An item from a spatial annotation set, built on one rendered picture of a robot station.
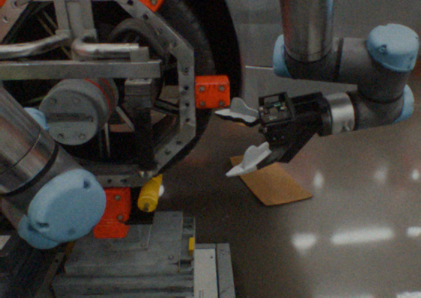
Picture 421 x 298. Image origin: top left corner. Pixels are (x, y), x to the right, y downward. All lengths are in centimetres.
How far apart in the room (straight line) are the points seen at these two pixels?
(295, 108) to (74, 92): 45
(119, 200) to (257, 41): 59
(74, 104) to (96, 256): 71
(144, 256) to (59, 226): 95
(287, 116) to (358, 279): 113
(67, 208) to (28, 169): 5
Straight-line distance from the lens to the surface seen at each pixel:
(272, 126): 58
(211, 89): 87
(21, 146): 35
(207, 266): 145
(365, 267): 168
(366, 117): 65
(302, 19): 47
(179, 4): 92
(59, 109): 79
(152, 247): 133
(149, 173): 71
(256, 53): 96
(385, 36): 59
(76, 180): 36
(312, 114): 62
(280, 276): 154
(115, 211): 106
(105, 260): 132
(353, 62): 59
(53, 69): 72
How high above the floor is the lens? 112
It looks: 25 degrees down
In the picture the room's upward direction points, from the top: straight up
